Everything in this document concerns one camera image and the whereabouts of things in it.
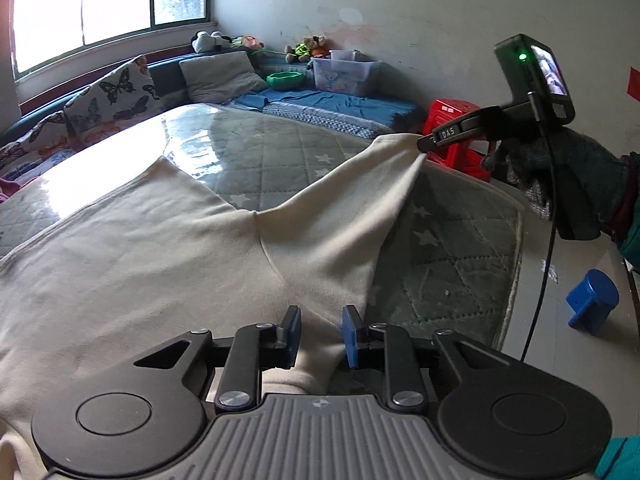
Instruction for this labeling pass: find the cream garment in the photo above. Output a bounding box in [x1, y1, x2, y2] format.
[1, 133, 423, 479]

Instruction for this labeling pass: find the red plastic stool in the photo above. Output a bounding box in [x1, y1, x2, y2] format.
[422, 97, 494, 183]

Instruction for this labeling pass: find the grey quilted star table cover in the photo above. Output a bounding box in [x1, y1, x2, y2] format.
[0, 103, 525, 351]

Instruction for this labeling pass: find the clear plastic storage box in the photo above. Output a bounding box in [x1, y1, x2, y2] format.
[308, 58, 382, 96]

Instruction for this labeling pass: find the green brown plush toy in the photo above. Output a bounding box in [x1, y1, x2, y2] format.
[284, 36, 330, 64]

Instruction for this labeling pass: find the green plastic bowl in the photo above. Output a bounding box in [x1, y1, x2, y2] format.
[266, 70, 306, 91]

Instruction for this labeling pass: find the blue plastic stool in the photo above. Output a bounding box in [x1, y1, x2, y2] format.
[566, 269, 620, 336]

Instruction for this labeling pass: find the pink orange plush toy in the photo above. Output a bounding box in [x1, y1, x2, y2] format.
[231, 35, 265, 51]

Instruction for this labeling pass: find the grey plain cushion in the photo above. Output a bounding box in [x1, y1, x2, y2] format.
[179, 51, 268, 104]

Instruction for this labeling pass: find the large butterfly print cushion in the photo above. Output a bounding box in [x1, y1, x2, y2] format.
[63, 55, 165, 146]

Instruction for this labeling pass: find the small butterfly print cushion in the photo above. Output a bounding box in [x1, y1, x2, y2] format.
[0, 112, 75, 181]

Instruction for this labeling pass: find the panda plush toy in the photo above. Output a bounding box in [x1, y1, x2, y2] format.
[191, 30, 232, 53]

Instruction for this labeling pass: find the pink cloth on sofa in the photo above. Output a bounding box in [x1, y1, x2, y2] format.
[0, 179, 21, 203]

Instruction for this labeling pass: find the black cable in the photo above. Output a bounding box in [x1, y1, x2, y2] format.
[519, 91, 559, 363]

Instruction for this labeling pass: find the window with green frame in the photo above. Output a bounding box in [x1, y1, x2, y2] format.
[11, 0, 209, 78]

